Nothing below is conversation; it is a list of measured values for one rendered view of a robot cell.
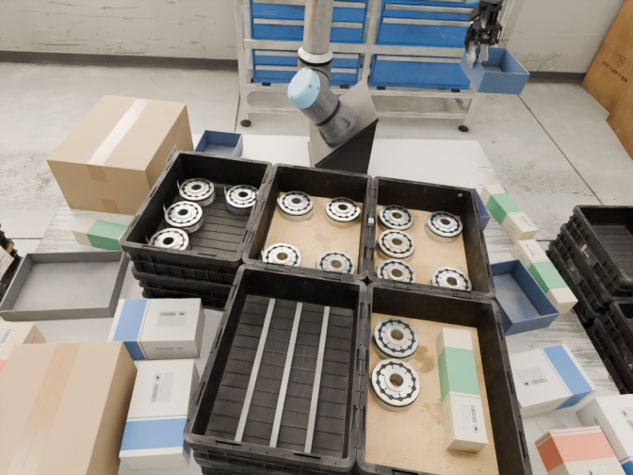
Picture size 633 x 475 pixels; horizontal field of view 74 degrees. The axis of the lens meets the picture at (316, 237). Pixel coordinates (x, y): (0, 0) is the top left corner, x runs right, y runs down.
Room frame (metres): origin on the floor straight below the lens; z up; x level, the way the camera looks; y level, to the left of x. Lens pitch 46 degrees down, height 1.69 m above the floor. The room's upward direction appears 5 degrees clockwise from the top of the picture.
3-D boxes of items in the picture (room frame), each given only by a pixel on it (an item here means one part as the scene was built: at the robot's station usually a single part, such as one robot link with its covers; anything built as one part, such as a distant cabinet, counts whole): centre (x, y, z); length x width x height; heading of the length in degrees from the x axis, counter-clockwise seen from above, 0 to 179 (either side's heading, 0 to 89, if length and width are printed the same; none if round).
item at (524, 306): (0.75, -0.58, 0.74); 0.20 x 0.15 x 0.07; 18
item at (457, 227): (0.90, -0.37, 0.86); 0.10 x 0.10 x 0.01
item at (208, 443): (0.41, 0.04, 0.92); 0.40 x 0.30 x 0.02; 176
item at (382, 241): (0.80, -0.22, 0.86); 0.10 x 0.10 x 0.01
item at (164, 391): (0.33, 0.30, 0.75); 0.20 x 0.12 x 0.09; 8
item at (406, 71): (2.85, -0.62, 0.60); 0.72 x 0.03 x 0.56; 97
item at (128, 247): (0.83, 0.31, 0.92); 0.40 x 0.30 x 0.02; 176
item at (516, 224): (1.12, -0.66, 0.73); 0.24 x 0.06 x 0.06; 19
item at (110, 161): (1.17, 0.67, 0.80); 0.40 x 0.30 x 0.20; 178
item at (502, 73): (1.42, -0.54, 1.10); 0.20 x 0.15 x 0.07; 7
